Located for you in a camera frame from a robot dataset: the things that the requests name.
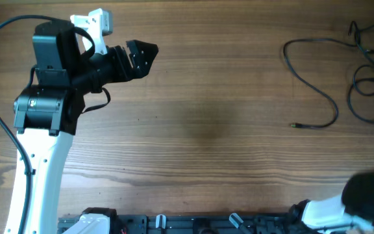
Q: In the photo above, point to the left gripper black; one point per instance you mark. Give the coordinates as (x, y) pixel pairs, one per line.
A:
(116, 54)

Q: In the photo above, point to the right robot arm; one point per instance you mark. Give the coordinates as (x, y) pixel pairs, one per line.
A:
(352, 211)

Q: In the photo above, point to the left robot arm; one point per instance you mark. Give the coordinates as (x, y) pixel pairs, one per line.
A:
(69, 65)

